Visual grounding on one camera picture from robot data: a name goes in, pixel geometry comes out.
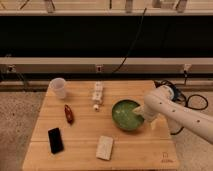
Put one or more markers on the translucent plastic cup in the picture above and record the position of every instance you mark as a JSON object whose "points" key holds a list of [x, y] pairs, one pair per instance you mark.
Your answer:
{"points": [[58, 86]]}

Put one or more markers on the beige sponge block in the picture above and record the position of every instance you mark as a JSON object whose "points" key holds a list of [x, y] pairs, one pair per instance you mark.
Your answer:
{"points": [[104, 147]]}

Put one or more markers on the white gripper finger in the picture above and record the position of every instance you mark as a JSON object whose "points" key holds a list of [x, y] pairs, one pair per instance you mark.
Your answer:
{"points": [[138, 110]]}

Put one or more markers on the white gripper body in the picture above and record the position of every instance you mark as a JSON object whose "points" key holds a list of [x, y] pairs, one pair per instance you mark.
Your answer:
{"points": [[147, 113]]}

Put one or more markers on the white tube with cap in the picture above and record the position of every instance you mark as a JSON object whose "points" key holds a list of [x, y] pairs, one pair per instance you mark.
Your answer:
{"points": [[97, 95]]}

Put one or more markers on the red brown chili pepper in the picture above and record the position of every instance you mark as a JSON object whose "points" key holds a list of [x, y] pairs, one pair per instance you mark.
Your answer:
{"points": [[68, 114]]}

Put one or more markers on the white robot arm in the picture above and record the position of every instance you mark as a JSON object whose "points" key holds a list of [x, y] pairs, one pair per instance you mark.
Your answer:
{"points": [[159, 101]]}

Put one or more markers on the black smartphone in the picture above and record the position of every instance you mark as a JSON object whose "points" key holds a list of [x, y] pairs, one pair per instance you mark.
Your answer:
{"points": [[55, 140]]}

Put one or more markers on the green ceramic bowl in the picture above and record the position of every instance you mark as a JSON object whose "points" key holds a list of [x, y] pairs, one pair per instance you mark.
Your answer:
{"points": [[124, 117]]}

